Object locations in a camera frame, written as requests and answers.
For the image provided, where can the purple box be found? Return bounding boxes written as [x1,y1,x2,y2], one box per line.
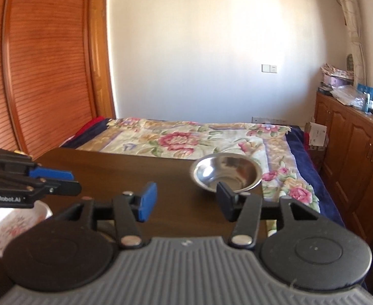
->
[323,74,354,88]

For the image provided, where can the red cloth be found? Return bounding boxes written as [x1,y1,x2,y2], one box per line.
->
[74,116,109,139]

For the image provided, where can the wooden panel door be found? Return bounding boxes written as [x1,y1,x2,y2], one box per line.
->
[89,0,117,120]

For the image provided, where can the wooden cabinet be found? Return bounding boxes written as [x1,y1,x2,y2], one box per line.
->
[314,90,373,245]

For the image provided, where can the cardboard box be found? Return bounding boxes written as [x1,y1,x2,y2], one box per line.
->
[304,121,329,148]

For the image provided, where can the blue packets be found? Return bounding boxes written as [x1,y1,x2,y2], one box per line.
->
[356,84,373,112]

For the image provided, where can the stack of floral paper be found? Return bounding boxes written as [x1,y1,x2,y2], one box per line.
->
[320,64,354,79]

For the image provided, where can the floral blanket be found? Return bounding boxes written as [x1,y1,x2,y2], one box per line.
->
[75,117,321,239]

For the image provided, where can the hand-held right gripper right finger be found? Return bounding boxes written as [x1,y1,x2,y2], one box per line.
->
[216,182,321,249]

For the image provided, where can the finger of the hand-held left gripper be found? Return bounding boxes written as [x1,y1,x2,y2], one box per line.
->
[26,178,81,197]
[28,164,75,181]

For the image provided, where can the patterned curtain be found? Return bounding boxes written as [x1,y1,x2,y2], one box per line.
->
[329,0,367,86]

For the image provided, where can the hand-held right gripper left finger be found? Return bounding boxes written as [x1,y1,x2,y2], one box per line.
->
[51,182,158,249]

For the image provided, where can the small steel bowl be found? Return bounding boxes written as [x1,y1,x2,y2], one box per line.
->
[190,153,262,194]

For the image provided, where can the navy blue blanket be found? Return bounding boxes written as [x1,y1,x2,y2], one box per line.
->
[61,119,346,229]

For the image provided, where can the floral rectangular plate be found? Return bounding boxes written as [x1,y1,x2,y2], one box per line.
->
[0,201,53,256]

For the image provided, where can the clear plastic bags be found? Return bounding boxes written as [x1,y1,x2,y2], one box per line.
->
[329,85,369,106]

